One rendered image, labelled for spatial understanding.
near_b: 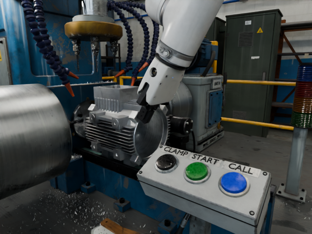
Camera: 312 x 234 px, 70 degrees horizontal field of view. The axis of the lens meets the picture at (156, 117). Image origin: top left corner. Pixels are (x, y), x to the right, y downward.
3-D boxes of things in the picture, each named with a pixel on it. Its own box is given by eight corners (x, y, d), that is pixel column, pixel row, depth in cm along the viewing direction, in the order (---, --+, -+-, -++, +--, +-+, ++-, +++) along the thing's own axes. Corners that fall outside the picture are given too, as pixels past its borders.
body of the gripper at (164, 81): (172, 64, 44) (151, 109, 49) (196, 65, 52) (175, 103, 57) (147, 47, 47) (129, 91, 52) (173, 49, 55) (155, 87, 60)
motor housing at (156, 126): (86, 158, 72) (81, 99, 67) (127, 142, 86) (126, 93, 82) (130, 176, 60) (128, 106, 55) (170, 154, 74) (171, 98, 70)
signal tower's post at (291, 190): (275, 194, 72) (293, 62, 63) (279, 184, 79) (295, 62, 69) (304, 203, 68) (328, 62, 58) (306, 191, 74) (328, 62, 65)
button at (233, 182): (218, 194, 28) (217, 185, 27) (226, 177, 30) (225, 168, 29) (243, 203, 26) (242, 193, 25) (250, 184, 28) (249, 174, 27)
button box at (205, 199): (144, 195, 36) (133, 172, 33) (166, 164, 40) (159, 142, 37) (257, 244, 26) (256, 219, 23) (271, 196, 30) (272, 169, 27)
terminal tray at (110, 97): (94, 109, 71) (92, 87, 70) (118, 105, 80) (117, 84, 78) (119, 113, 64) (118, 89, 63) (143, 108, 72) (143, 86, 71)
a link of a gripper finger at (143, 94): (136, 99, 48) (142, 109, 53) (160, 75, 50) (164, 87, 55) (132, 96, 49) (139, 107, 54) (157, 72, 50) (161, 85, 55)
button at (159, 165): (154, 172, 34) (151, 164, 33) (165, 159, 36) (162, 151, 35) (171, 178, 32) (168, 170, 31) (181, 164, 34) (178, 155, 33)
